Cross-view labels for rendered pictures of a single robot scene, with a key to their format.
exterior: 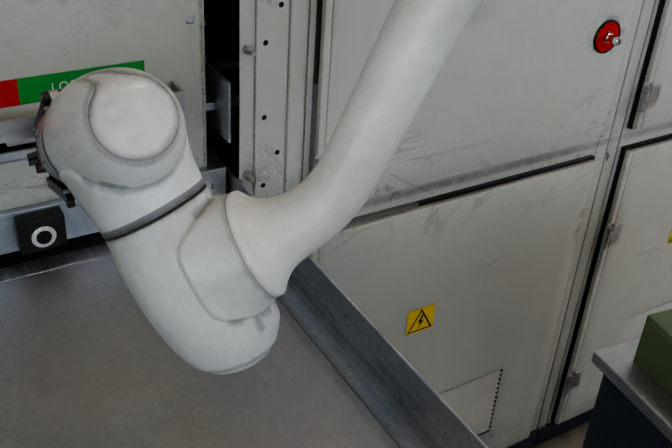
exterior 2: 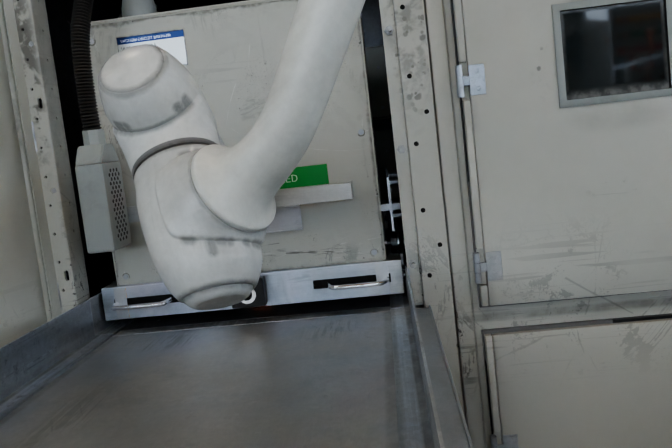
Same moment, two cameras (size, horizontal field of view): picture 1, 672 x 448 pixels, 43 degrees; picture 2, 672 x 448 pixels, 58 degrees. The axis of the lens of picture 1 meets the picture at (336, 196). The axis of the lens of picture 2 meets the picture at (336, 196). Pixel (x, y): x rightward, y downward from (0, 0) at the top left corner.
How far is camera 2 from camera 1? 0.59 m
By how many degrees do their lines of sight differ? 43
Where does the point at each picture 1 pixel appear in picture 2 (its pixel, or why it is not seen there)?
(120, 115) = (118, 63)
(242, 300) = (190, 217)
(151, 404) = (224, 394)
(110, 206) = (126, 148)
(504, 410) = not seen: outside the picture
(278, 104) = (435, 199)
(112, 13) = not seen: hidden behind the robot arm
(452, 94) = (626, 198)
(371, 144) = (290, 63)
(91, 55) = not seen: hidden behind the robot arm
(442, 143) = (625, 251)
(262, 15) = (410, 120)
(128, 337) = (255, 358)
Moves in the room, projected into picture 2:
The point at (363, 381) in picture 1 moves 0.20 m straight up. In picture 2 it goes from (411, 404) to (392, 220)
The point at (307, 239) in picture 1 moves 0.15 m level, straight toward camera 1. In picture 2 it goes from (248, 163) to (106, 182)
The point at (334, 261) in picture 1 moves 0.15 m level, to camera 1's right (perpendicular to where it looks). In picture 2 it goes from (514, 366) to (612, 380)
